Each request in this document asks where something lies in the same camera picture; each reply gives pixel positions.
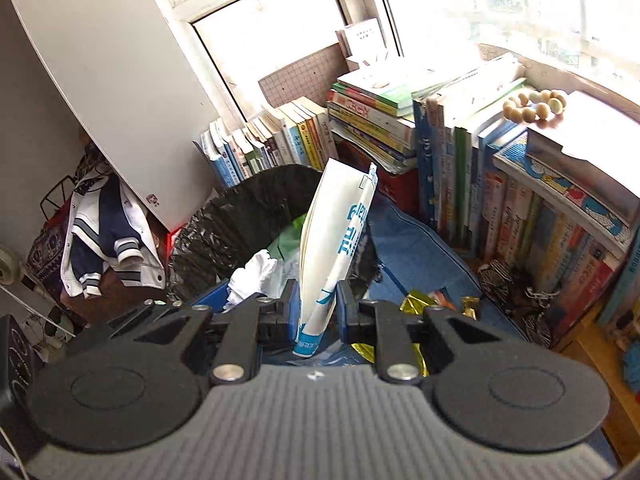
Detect wooden box shelf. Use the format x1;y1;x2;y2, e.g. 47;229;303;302
552;300;640;466

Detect row of upright books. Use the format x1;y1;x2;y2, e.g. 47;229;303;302
412;52;640;348

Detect small books row left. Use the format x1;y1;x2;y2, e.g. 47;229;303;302
193;96;338;192

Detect books lying on top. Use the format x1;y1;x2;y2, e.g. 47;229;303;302
492;91;639;258

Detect stack of flat books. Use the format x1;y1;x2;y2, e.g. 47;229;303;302
326;58;472;174

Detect black trash bag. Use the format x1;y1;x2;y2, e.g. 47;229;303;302
167;162;384;304

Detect white window frame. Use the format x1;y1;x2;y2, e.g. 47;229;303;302
134;0;640;131

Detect miniature black bicycle model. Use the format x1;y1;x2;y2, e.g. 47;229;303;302
477;260;561;348

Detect white board panel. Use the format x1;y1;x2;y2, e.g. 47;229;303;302
11;0;218;231

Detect white crumpled tissue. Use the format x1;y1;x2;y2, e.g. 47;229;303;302
224;249;299;311

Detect grid cutting mat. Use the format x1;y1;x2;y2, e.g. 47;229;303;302
258;44;348;110

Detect wooden bead bracelet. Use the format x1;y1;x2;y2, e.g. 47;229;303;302
502;88;569;125

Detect green plastic package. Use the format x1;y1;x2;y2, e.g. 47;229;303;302
267;214;306;260

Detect white navy jacket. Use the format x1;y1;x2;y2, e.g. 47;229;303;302
60;164;166;298

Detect gold foil snack bag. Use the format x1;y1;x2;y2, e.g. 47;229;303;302
349;288;482;378

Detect red plastic crate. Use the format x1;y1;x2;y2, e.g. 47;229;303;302
334;136;420;218

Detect blue yarn tassel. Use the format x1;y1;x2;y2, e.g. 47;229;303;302
623;341;640;393

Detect white blue sanitary pack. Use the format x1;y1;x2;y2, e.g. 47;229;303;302
293;159;378;359

